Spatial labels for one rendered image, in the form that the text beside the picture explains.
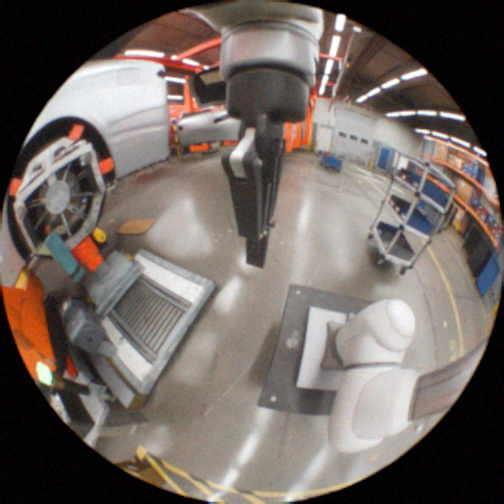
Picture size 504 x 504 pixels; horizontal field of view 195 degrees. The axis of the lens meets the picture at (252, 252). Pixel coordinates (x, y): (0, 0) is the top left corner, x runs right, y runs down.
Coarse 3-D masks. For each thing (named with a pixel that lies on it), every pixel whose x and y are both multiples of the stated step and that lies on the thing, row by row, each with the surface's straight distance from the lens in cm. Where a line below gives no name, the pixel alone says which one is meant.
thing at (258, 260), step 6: (246, 240) 21; (264, 240) 19; (246, 246) 21; (264, 246) 20; (246, 252) 22; (264, 252) 21; (246, 258) 23; (252, 258) 22; (258, 258) 22; (264, 258) 22; (252, 264) 23; (258, 264) 23
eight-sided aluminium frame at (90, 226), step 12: (60, 144) 98; (96, 168) 98; (24, 180) 99; (96, 204) 97; (96, 216) 98; (24, 228) 103; (84, 228) 97; (72, 240) 97; (36, 252) 99; (48, 252) 98
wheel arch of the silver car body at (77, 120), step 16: (48, 128) 124; (64, 128) 133; (96, 128) 113; (32, 144) 126; (96, 144) 128; (112, 160) 112; (16, 176) 128; (80, 176) 138; (112, 176) 119; (32, 208) 139; (16, 224) 134; (16, 240) 121
